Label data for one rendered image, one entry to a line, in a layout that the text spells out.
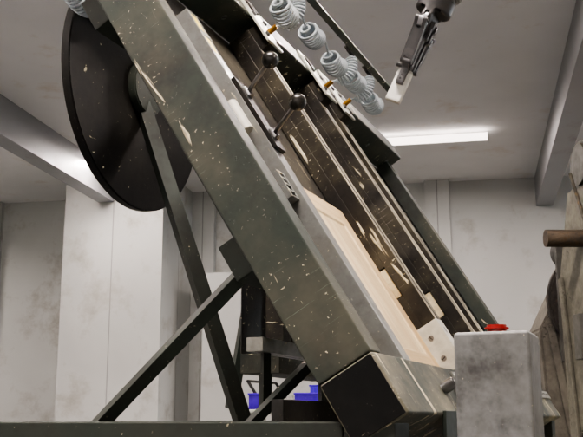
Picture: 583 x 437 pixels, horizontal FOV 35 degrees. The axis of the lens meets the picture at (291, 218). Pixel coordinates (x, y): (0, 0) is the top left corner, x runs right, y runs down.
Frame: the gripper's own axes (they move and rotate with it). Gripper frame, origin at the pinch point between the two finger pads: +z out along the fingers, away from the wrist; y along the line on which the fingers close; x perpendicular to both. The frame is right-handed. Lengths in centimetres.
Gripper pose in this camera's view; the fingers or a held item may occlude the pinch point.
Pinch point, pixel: (399, 86)
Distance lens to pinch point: 190.8
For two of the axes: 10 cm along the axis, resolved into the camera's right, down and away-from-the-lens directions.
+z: -4.2, 9.1, -0.8
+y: -2.6, -2.1, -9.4
